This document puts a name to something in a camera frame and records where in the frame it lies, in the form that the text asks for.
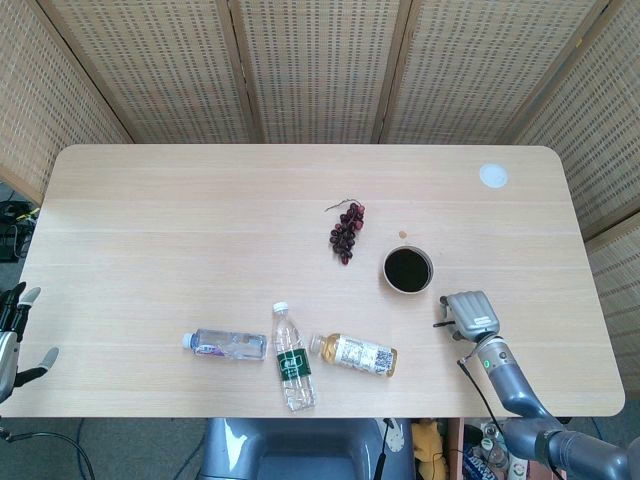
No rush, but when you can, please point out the brown box of clutter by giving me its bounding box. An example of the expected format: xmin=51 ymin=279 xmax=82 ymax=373
xmin=462 ymin=417 xmax=566 ymax=480

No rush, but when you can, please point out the black equipment on floor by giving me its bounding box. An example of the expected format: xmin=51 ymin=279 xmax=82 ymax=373
xmin=0 ymin=199 xmax=40 ymax=262

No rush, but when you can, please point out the bowl with dark liquid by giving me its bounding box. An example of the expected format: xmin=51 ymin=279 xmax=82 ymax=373
xmin=382 ymin=244 xmax=435 ymax=296

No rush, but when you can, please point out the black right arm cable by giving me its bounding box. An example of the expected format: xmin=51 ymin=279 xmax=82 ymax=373
xmin=457 ymin=355 xmax=564 ymax=480

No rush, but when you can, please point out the woven bamboo folding screen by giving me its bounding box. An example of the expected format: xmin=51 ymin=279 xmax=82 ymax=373
xmin=0 ymin=0 xmax=640 ymax=371

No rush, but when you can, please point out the white round table grommet cap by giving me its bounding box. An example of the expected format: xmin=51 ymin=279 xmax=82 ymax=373
xmin=478 ymin=162 xmax=511 ymax=190

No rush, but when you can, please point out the dark red grape bunch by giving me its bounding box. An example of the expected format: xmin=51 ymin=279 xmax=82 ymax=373
xmin=324 ymin=198 xmax=366 ymax=266

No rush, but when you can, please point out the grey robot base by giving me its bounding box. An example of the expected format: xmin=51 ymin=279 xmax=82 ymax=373
xmin=198 ymin=417 xmax=416 ymax=480

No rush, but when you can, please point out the clear bottle with green label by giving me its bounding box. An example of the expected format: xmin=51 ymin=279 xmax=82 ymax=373
xmin=271 ymin=301 xmax=319 ymax=414

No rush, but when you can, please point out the yellow tea bottle white label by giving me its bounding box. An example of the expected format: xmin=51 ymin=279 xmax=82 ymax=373
xmin=310 ymin=331 xmax=400 ymax=379

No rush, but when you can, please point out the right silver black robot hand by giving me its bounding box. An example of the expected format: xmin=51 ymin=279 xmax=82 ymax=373
xmin=432 ymin=289 xmax=501 ymax=344

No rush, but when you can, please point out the clear bottle with purple label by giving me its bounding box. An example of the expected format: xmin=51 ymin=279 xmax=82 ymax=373
xmin=180 ymin=327 xmax=268 ymax=361

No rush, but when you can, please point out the white perforated plate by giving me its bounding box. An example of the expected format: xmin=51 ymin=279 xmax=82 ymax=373
xmin=382 ymin=418 xmax=407 ymax=454

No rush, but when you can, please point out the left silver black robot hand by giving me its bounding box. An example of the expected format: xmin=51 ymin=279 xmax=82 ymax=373
xmin=0 ymin=281 xmax=60 ymax=404

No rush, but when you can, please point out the yellow cloth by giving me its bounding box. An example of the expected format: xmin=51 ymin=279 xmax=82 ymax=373
xmin=412 ymin=418 xmax=451 ymax=480

